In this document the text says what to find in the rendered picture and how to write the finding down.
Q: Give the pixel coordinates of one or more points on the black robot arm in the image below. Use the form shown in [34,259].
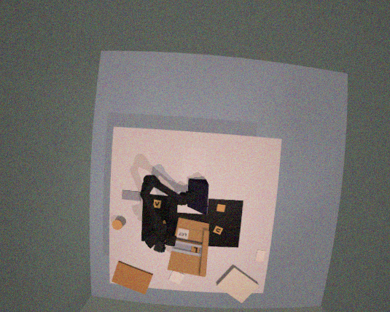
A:
[155,221]

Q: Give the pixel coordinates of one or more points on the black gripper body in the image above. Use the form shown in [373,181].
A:
[170,239]

